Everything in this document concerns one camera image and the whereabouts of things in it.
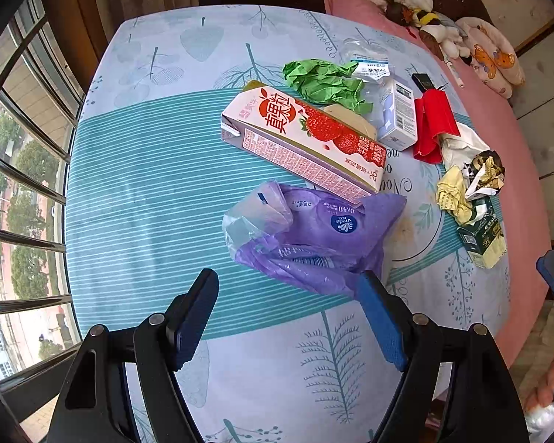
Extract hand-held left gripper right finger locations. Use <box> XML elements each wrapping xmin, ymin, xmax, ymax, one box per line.
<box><xmin>355</xmin><ymin>270</ymin><xmax>531</xmax><ymax>443</ymax></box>

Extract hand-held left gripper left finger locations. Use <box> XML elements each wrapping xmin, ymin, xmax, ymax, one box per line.
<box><xmin>46</xmin><ymin>268</ymin><xmax>220</xmax><ymax>443</ymax></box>

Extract purple plastic bag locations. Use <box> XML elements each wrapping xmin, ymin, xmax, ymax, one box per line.
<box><xmin>222</xmin><ymin>180</ymin><xmax>407</xmax><ymax>298</ymax></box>

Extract strawberry milk carton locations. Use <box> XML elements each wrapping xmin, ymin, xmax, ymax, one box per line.
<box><xmin>220</xmin><ymin>85</ymin><xmax>387</xmax><ymax>193</ymax></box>

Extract white purple small box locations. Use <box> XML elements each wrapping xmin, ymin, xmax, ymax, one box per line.
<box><xmin>377</xmin><ymin>78</ymin><xmax>418</xmax><ymax>151</ymax></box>

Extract person's right hand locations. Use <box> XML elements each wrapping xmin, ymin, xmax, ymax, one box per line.
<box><xmin>523</xmin><ymin>353</ymin><xmax>554</xmax><ymax>420</ymax></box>

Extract white plastic bag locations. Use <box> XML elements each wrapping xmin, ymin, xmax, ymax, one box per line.
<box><xmin>525</xmin><ymin>401</ymin><xmax>554</xmax><ymax>435</ymax></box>

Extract green drink carton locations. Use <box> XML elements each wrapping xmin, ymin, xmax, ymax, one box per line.
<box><xmin>457</xmin><ymin>194</ymin><xmax>509</xmax><ymax>269</ymax></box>

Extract gold foil wrapper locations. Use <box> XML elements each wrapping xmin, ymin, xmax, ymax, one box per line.
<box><xmin>462</xmin><ymin>150</ymin><xmax>507</xmax><ymax>201</ymax></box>

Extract yellow crumpled paper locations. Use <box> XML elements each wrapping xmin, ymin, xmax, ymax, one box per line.
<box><xmin>436</xmin><ymin>166</ymin><xmax>476</xmax><ymax>222</ymax></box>

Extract pink bedsheet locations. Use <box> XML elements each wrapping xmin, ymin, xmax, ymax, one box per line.
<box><xmin>314</xmin><ymin>0</ymin><xmax>553</xmax><ymax>388</ymax></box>

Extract leaf printed blanket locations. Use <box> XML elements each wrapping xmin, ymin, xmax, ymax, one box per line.
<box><xmin>65</xmin><ymin>4</ymin><xmax>512</xmax><ymax>443</ymax></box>

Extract white crumpled paper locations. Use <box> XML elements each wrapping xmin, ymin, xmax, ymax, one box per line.
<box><xmin>438</xmin><ymin>122</ymin><xmax>490</xmax><ymax>169</ymax></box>

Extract red paper packet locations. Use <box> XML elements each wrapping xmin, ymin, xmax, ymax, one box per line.
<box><xmin>413</xmin><ymin>90</ymin><xmax>460</xmax><ymax>164</ymax></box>

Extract bear print pillow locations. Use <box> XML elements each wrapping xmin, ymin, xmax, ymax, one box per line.
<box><xmin>457</xmin><ymin>16</ymin><xmax>527</xmax><ymax>99</ymax></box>

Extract white pen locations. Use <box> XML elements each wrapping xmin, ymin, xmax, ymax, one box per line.
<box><xmin>443</xmin><ymin>58</ymin><xmax>465</xmax><ymax>88</ymax></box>

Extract small black box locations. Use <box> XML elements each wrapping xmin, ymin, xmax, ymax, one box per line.
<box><xmin>412</xmin><ymin>73</ymin><xmax>437</xmax><ymax>95</ymax></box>

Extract window with metal grille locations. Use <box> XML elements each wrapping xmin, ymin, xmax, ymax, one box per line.
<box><xmin>0</xmin><ymin>0</ymin><xmax>89</xmax><ymax>384</ymax></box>

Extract green crumpled paper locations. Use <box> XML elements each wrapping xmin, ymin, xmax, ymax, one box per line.
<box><xmin>283</xmin><ymin>58</ymin><xmax>375</xmax><ymax>115</ymax></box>

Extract clear plastic bottle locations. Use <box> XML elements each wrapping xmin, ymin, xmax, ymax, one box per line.
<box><xmin>337</xmin><ymin>39</ymin><xmax>395</xmax><ymax>121</ymax></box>

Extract white brown plush toy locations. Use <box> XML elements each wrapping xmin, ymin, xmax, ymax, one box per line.
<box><xmin>420</xmin><ymin>25</ymin><xmax>476</xmax><ymax>59</ymax></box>

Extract yellow black bee plush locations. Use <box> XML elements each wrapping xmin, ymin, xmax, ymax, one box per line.
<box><xmin>413</xmin><ymin>8</ymin><xmax>448</xmax><ymax>28</ymax></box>

